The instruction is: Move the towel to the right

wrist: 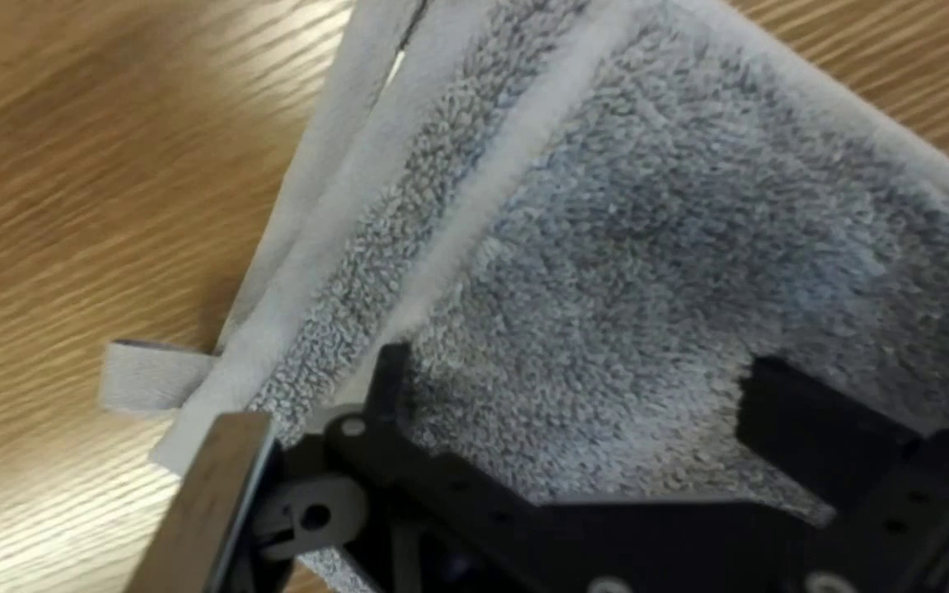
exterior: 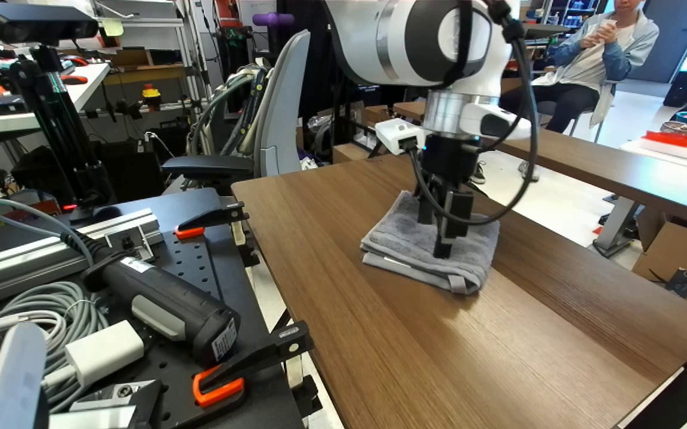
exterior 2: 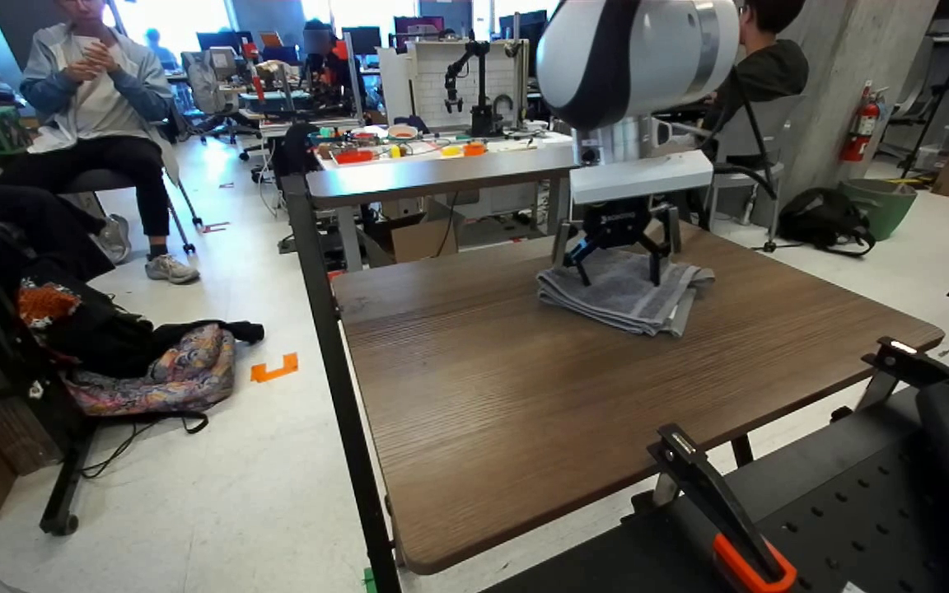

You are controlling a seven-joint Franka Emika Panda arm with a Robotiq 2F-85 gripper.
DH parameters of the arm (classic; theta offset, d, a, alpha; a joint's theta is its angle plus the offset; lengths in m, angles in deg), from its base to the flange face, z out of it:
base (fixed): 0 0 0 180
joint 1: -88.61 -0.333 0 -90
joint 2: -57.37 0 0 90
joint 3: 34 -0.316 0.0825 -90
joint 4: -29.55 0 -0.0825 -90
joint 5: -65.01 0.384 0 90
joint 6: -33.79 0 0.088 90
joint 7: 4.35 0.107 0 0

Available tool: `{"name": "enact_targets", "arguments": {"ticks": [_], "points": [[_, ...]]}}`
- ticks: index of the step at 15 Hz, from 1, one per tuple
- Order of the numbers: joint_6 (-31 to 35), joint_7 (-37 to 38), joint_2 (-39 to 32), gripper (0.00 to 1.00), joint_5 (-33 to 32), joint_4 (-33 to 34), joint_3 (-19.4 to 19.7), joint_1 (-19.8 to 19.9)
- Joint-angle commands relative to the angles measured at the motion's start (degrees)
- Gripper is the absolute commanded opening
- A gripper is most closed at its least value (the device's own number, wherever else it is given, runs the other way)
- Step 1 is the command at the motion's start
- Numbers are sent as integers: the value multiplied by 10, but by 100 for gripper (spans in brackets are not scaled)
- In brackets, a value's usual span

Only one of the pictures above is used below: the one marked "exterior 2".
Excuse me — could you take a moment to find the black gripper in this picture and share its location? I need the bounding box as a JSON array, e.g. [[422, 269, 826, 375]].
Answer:
[[562, 198, 673, 291]]

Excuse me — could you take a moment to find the grey towel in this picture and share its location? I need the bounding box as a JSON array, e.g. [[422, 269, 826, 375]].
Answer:
[[535, 244, 718, 341]]

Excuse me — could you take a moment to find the grey office chair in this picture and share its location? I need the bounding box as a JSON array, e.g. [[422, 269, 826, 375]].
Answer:
[[703, 100, 793, 254]]

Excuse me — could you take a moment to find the grey work table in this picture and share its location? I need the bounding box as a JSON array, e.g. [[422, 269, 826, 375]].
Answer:
[[302, 128, 582, 273]]

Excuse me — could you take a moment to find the open cardboard box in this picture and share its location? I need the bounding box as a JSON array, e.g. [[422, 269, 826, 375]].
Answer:
[[369, 207, 461, 268]]

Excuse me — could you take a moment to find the black backpack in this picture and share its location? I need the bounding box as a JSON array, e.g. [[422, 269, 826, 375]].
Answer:
[[776, 184, 881, 257]]

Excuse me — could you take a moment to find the white panel board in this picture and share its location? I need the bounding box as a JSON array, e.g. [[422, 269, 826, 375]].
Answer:
[[405, 36, 535, 136]]

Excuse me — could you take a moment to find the seated person in dark hoodie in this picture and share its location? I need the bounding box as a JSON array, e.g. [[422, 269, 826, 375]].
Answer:
[[703, 0, 814, 169]]

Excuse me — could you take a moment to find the dark computer monitor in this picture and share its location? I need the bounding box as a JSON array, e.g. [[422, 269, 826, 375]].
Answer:
[[494, 10, 550, 53]]

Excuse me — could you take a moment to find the red fire extinguisher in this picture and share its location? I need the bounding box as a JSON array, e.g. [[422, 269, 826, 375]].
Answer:
[[837, 84, 887, 169]]

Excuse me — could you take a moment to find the green bin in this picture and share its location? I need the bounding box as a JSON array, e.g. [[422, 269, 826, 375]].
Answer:
[[841, 175, 923, 244]]

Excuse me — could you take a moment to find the black metal clamp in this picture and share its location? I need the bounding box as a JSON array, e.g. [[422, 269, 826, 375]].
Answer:
[[853, 337, 949, 416]]

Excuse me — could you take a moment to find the person in orange and black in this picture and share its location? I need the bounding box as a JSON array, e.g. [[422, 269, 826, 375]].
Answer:
[[299, 18, 356, 113]]

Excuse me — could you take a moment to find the colourful patterned backpack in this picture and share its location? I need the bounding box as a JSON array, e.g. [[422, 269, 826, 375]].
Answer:
[[61, 319, 241, 421]]

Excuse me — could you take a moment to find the black jacket with orange patch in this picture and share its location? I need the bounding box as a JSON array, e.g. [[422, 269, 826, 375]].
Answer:
[[11, 277, 271, 381]]

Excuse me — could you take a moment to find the seated person in grey hoodie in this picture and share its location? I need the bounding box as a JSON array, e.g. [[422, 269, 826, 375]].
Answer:
[[0, 0, 204, 291]]

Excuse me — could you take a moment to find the black metal stand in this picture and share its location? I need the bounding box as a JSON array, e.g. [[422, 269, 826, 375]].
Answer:
[[0, 210, 99, 540]]

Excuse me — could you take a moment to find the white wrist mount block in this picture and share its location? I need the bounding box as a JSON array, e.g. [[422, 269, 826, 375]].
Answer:
[[569, 144, 718, 207]]

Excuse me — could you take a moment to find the black clamp with orange handle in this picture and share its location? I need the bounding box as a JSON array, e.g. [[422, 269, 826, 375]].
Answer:
[[647, 421, 805, 593]]

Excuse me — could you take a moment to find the black metal table frame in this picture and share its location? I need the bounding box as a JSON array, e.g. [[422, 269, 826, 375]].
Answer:
[[275, 169, 405, 593]]

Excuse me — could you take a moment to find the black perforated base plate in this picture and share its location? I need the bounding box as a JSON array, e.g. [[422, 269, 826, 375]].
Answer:
[[485, 381, 949, 593]]

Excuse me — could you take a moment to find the orange plastic bracket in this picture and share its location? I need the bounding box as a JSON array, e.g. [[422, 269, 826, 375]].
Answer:
[[249, 348, 302, 385]]

